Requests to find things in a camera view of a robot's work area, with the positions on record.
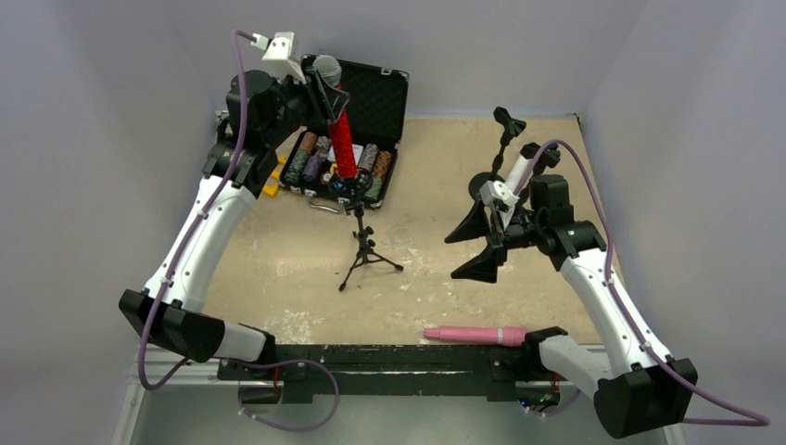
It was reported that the yellow plastic triangle frame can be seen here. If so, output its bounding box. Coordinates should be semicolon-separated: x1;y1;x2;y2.
261;156;287;198

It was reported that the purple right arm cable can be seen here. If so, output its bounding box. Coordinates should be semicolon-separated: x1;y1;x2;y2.
514;139;771;427

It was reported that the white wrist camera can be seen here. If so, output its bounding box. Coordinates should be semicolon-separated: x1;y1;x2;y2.
251;32;307;84
479;181;519;215

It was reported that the red glitter microphone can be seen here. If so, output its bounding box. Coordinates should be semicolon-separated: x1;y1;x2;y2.
315;55;357;179

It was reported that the aluminium table edge rail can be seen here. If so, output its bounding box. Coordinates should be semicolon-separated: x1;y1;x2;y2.
214;109;231;134

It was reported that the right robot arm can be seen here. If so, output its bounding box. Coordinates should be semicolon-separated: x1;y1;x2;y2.
445;174;698;439

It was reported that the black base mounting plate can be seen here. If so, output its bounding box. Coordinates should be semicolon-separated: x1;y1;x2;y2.
218;345;573;411

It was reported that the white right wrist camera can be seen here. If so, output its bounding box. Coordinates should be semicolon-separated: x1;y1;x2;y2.
479;181;519;215

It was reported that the black round base mic stand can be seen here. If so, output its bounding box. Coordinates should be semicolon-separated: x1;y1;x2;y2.
468;107;526;199

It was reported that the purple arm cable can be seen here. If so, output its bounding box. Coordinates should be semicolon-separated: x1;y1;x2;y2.
135;29;256;392
514;139;771;427

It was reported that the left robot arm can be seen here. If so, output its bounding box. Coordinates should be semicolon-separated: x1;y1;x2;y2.
119;56;349;364

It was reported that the black poker chip case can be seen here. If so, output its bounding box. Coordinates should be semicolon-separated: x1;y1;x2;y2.
278;59;410;210

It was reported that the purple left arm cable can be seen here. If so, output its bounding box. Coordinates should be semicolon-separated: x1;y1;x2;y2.
135;29;256;392

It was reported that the black tripod shock mount stand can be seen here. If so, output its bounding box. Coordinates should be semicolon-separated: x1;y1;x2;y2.
328;169;404;292

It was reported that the white microphone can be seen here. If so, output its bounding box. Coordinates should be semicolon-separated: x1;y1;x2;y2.
505;154;530;196

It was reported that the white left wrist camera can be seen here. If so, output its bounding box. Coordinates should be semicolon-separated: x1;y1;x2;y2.
251;32;307;84

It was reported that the pink microphone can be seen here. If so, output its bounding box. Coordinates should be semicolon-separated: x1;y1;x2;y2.
424;326;528;348

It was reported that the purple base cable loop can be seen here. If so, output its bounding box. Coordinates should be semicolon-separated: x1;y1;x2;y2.
237;360;341;434

